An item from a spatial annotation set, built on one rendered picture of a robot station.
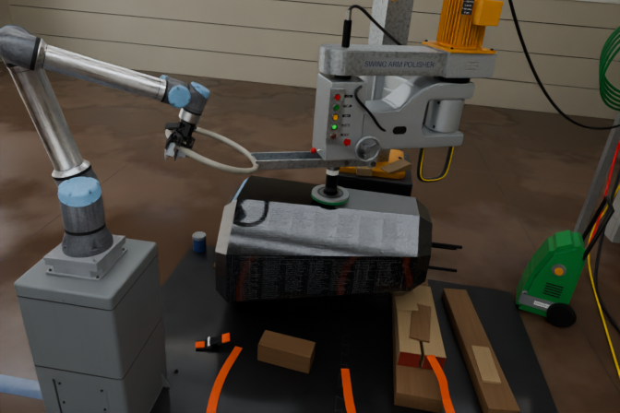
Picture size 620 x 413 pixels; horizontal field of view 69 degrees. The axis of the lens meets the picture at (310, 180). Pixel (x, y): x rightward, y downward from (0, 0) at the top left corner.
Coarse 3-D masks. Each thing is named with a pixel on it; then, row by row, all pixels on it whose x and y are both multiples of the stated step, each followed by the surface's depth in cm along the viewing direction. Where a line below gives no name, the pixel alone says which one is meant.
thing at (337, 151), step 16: (320, 80) 234; (336, 80) 224; (352, 80) 226; (320, 96) 236; (352, 96) 227; (320, 112) 238; (352, 112) 231; (320, 128) 239; (352, 128) 235; (320, 144) 241; (336, 144) 235; (352, 144) 239
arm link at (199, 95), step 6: (192, 84) 196; (198, 84) 201; (192, 90) 195; (198, 90) 195; (204, 90) 196; (192, 96) 195; (198, 96) 196; (204, 96) 197; (192, 102) 197; (198, 102) 198; (204, 102) 200; (186, 108) 198; (192, 108) 198; (198, 108) 199; (198, 114) 201
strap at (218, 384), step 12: (240, 348) 259; (228, 360) 250; (432, 360) 235; (348, 372) 249; (216, 384) 235; (348, 384) 241; (444, 384) 225; (216, 396) 229; (348, 396) 235; (444, 396) 223; (348, 408) 228
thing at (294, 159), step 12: (264, 156) 243; (276, 156) 245; (288, 156) 248; (300, 156) 250; (312, 156) 252; (360, 156) 262; (264, 168) 234; (276, 168) 236; (288, 168) 238; (300, 168) 240
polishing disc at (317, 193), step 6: (318, 186) 266; (324, 186) 266; (312, 192) 259; (318, 192) 259; (342, 192) 261; (348, 192) 262; (318, 198) 253; (324, 198) 252; (330, 198) 253; (336, 198) 253; (342, 198) 254
